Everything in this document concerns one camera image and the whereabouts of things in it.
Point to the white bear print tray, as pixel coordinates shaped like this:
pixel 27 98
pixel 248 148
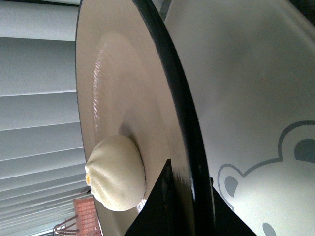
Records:
pixel 250 65

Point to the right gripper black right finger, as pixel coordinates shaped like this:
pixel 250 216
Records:
pixel 224 220

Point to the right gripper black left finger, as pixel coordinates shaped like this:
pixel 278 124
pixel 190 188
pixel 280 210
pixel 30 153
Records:
pixel 157 216

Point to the beige plate with black rim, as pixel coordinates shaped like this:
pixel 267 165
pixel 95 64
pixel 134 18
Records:
pixel 130 81

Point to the orange perforated crate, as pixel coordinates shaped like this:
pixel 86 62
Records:
pixel 87 221

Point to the grey pleated curtain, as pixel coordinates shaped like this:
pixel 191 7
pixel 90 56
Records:
pixel 41 152

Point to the white steamed bun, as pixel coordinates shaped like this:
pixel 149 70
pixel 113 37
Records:
pixel 115 173

